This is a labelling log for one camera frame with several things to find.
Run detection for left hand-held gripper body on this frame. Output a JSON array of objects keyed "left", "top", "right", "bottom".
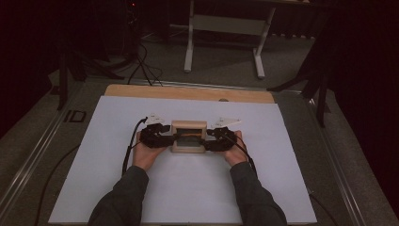
[{"left": 138, "top": 113, "right": 172, "bottom": 150}]

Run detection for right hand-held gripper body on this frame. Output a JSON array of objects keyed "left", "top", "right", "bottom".
[{"left": 210, "top": 117, "right": 242, "bottom": 153}]

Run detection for square wooden box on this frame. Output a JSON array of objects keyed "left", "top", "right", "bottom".
[{"left": 170, "top": 120, "right": 208, "bottom": 154}]

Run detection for person's right hand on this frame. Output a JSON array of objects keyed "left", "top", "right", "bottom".
[{"left": 222, "top": 130, "right": 249, "bottom": 168}]

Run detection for person's left hand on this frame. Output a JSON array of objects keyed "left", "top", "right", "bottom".
[{"left": 132, "top": 131, "right": 168, "bottom": 172}]

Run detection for black tripod stand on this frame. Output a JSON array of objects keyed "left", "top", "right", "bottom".
[{"left": 266, "top": 18, "right": 331, "bottom": 128}]

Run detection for left hand-held gripper black cable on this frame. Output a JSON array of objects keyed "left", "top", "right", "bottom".
[{"left": 120, "top": 116, "right": 149, "bottom": 177}]

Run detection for hand-held gripper black cable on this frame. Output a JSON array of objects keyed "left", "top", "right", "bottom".
[
  {"left": 220, "top": 133, "right": 259, "bottom": 179},
  {"left": 120, "top": 116, "right": 149, "bottom": 177}
]

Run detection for right hand-held gripper black cable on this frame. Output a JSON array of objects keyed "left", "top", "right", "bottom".
[{"left": 220, "top": 133, "right": 259, "bottom": 179}]

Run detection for aluminium floor rail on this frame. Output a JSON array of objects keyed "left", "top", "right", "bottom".
[
  {"left": 137, "top": 78, "right": 303, "bottom": 94},
  {"left": 0, "top": 82, "right": 83, "bottom": 218},
  {"left": 301, "top": 90, "right": 369, "bottom": 226}
]

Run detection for black floor cables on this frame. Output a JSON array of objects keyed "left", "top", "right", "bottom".
[{"left": 126, "top": 40, "right": 165, "bottom": 88}]

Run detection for white metal desk frame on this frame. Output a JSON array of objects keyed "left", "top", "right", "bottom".
[{"left": 183, "top": 0, "right": 277, "bottom": 79}]

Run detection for thin black cable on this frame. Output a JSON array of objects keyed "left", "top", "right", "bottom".
[
  {"left": 308, "top": 187, "right": 339, "bottom": 226},
  {"left": 33, "top": 143, "right": 82, "bottom": 226}
]

